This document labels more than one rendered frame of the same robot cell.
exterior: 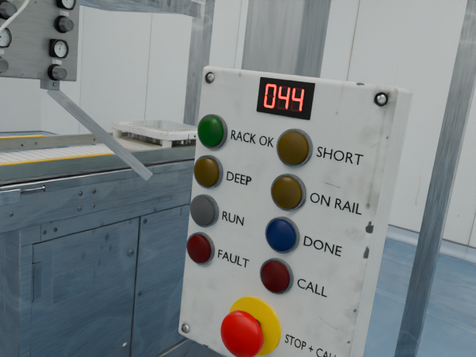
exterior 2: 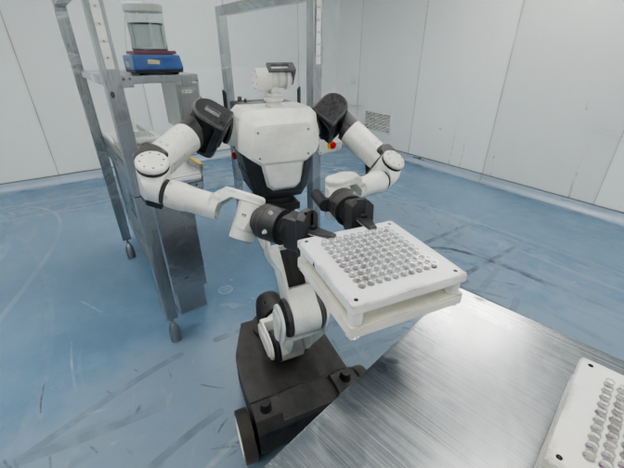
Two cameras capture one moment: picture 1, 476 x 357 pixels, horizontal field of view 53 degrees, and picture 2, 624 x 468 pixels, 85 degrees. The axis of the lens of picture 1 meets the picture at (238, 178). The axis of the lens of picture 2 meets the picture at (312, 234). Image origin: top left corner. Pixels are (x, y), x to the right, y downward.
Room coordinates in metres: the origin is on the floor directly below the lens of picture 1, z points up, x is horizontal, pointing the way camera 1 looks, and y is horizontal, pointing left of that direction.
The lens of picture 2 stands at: (-0.23, 1.85, 1.44)
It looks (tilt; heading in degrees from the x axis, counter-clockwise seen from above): 28 degrees down; 291
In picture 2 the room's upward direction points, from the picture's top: straight up
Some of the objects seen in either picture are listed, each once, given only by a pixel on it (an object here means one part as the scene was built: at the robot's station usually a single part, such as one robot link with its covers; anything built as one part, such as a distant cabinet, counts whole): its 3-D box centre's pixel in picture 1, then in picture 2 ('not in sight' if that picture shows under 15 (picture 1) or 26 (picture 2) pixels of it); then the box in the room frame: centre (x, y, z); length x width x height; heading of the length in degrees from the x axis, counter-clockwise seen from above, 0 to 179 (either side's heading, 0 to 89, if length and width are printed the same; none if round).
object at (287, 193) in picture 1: (287, 192); not in sight; (0.37, -0.04, 1.09); 0.03 x 0.01 x 0.03; 58
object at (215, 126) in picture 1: (210, 131); not in sight; (0.41, 0.03, 1.12); 0.03 x 0.01 x 0.03; 58
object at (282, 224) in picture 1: (280, 235); not in sight; (0.37, -0.04, 1.05); 0.03 x 0.01 x 0.03; 58
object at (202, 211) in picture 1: (202, 211); not in sight; (0.41, 0.03, 1.05); 0.03 x 0.01 x 0.03; 58
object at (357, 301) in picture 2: not in sight; (375, 259); (-0.14, 1.26, 1.06); 0.25 x 0.24 x 0.02; 44
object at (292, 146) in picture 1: (292, 147); not in sight; (0.37, -0.04, 1.12); 0.03 x 0.01 x 0.03; 58
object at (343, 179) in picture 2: not in sight; (344, 189); (0.03, 0.92, 1.07); 0.13 x 0.07 x 0.09; 62
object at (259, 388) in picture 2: not in sight; (287, 353); (0.29, 0.82, 0.19); 0.64 x 0.52 x 0.33; 135
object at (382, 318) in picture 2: not in sight; (373, 279); (-0.14, 1.26, 1.02); 0.24 x 0.24 x 0.02; 44
